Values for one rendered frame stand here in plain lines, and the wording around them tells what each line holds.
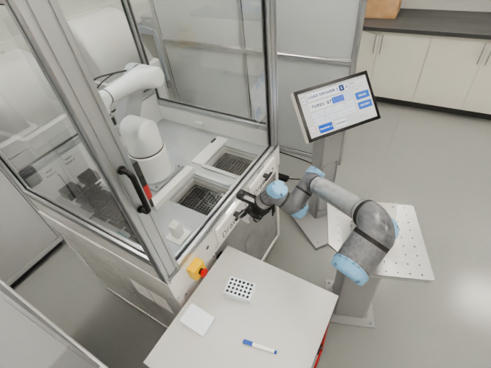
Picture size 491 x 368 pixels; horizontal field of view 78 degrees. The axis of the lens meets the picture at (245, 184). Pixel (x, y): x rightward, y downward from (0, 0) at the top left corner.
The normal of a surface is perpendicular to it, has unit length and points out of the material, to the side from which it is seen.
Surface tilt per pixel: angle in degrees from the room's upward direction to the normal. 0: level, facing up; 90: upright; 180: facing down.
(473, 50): 90
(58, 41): 90
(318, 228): 3
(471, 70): 90
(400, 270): 0
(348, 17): 90
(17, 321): 69
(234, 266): 0
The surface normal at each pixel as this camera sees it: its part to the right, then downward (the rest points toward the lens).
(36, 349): 0.77, 0.02
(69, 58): 0.86, 0.29
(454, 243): -0.09, -0.72
